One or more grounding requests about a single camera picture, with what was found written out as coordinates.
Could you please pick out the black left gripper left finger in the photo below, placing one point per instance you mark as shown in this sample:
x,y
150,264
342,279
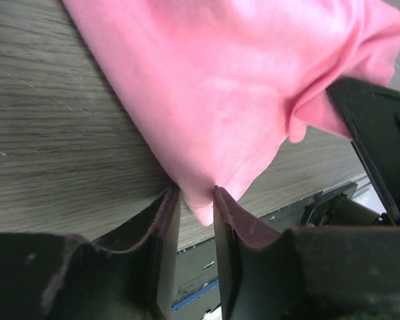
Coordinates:
x,y
147,244

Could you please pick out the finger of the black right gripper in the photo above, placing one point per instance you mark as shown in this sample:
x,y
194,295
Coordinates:
x,y
371,114

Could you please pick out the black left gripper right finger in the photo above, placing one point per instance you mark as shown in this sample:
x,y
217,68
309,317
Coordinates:
x,y
252,262

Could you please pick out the pink t shirt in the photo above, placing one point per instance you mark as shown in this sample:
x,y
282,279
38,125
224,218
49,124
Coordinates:
x,y
215,87

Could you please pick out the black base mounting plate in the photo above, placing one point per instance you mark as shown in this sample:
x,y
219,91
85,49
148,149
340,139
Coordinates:
x,y
196,266

